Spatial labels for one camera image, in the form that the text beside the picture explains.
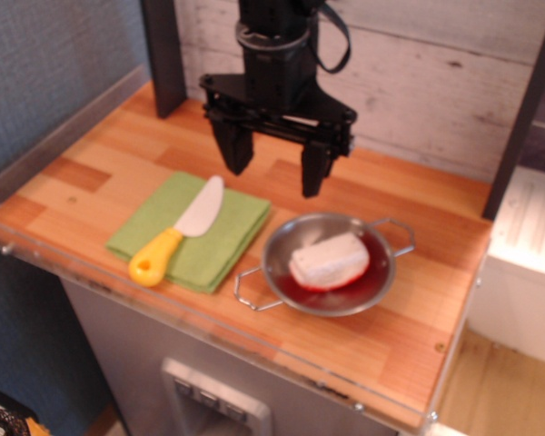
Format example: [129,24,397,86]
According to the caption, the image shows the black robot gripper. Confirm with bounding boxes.
[200,32,357,198]

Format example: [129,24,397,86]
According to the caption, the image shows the red and white toy bun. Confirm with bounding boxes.
[289,233,371,292]

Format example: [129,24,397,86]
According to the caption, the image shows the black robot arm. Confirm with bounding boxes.
[200,1,357,198]

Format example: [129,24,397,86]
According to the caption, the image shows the green folded cloth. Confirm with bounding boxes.
[104,171,273,294]

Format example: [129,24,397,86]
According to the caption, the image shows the grey toy fridge cabinet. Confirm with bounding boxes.
[63,280,396,435]

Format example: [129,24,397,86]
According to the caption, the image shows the silver dispenser panel with buttons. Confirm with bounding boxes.
[161,358,273,435]

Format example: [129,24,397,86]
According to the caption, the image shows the white toy sink unit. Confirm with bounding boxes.
[468,167,545,362]

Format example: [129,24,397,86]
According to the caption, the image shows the clear acrylic table guard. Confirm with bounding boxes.
[0,213,443,433]

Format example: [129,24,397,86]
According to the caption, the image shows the orange object at corner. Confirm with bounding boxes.
[25,418,51,436]

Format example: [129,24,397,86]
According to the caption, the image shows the steel bowl with wire handles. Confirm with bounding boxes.
[234,213,416,317]

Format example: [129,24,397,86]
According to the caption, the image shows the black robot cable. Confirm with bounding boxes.
[309,0,352,74]

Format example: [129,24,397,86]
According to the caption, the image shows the dark grey left post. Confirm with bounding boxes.
[140,0,187,118]

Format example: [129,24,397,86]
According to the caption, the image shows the yellow handled toy knife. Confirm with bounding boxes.
[128,175,224,287]

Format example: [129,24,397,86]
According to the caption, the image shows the dark grey vertical post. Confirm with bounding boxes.
[481,35,545,221]

